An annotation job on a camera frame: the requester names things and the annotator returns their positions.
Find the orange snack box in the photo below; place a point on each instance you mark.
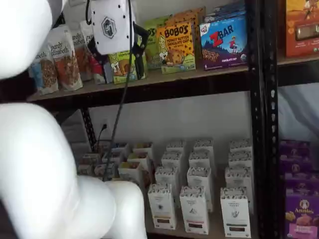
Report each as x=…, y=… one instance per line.
x=301, y=25

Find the white backdrop sheet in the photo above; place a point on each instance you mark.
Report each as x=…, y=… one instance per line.
x=299, y=112

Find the purely elizabeth orange granola bag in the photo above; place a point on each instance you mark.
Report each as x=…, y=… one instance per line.
x=82, y=59
x=66, y=64

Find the blue Z Bar box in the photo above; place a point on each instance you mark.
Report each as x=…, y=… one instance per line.
x=229, y=11
x=224, y=44

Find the yellow Bobo's peanut butter box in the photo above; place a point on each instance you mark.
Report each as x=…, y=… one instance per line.
x=175, y=49
x=199, y=17

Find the green Bobo's apple pie box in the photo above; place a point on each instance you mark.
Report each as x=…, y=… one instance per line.
x=122, y=67
x=152, y=49

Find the purple Annie's snack box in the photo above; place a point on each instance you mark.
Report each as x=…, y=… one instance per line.
x=302, y=191
x=301, y=178
x=297, y=165
x=295, y=149
x=302, y=219

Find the white box yellow strip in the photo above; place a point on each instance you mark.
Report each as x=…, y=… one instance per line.
x=162, y=206
x=166, y=176
x=175, y=145
x=172, y=159

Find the white wall outlet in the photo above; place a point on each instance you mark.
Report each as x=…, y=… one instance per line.
x=104, y=120

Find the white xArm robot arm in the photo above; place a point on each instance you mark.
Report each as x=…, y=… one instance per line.
x=37, y=161

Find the black metal shelving frame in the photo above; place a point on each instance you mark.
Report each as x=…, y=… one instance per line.
x=259, y=154
x=268, y=149

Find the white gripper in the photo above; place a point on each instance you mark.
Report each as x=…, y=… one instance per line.
x=112, y=25

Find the purely elizabeth red granola bag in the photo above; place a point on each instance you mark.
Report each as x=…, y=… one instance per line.
x=98, y=69

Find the white box pink strip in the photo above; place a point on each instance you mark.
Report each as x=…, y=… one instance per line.
x=199, y=176
x=200, y=158
x=194, y=211
x=204, y=144

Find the white box green strip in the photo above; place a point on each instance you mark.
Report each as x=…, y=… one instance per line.
x=238, y=176
x=239, y=158
x=240, y=145
x=235, y=214

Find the purely elizabeth yellow granola box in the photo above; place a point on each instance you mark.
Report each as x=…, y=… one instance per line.
x=138, y=158
x=130, y=173
x=142, y=147

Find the purely elizabeth blue granola bag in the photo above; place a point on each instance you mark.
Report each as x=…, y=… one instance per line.
x=45, y=74

